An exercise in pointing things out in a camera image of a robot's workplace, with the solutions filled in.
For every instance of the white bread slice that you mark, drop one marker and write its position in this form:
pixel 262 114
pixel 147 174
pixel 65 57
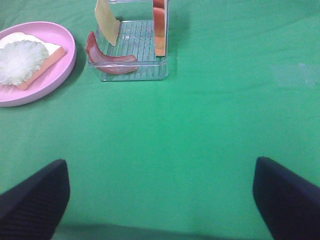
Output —
pixel 56 52

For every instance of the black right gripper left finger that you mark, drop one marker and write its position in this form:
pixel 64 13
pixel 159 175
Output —
pixel 33 209

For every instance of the upright bread slice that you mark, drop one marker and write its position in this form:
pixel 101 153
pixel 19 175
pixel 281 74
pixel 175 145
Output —
pixel 160 15

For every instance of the clear right plastic container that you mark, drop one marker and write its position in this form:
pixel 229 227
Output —
pixel 136 37

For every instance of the yellow cheese slice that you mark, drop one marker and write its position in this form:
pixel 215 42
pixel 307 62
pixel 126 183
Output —
pixel 108 24

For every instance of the green lettuce leaf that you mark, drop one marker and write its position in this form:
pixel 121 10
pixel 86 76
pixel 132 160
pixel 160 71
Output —
pixel 19 60

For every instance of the bacon strip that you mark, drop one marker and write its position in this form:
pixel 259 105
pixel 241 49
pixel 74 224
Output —
pixel 96 56

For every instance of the pink round plate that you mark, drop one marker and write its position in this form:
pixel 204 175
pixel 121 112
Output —
pixel 11 96

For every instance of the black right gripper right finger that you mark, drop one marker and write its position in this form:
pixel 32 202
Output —
pixel 289 204

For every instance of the green tablecloth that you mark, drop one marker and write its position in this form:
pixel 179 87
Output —
pixel 176 154

